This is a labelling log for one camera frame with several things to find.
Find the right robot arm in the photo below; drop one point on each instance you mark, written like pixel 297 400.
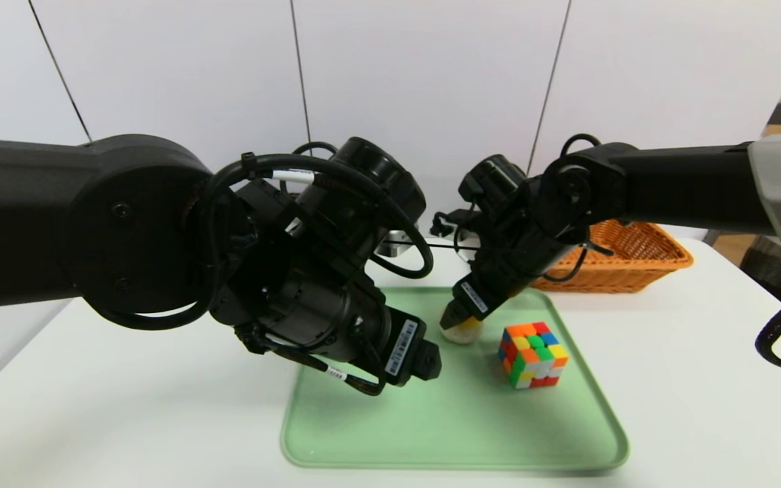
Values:
pixel 689 190

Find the green plastic tray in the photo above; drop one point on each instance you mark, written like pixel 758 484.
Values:
pixel 465 434

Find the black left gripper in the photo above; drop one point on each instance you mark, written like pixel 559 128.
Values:
pixel 404 350

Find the round orange white bun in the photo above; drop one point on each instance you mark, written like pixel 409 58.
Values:
pixel 464 335

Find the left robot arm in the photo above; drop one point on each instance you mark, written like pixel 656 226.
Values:
pixel 58 224

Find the multicoloured puzzle cube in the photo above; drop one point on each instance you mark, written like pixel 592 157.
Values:
pixel 533 356

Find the dark grey flat panel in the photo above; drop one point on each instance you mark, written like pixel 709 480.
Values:
pixel 778 112

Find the dark textured round object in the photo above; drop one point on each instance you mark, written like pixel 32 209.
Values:
pixel 767 261

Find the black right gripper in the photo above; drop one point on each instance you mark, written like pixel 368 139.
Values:
pixel 473 297

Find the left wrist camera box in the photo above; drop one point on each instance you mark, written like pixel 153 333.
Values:
pixel 417 359

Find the orange wicker basket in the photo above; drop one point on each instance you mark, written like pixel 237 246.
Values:
pixel 634 264

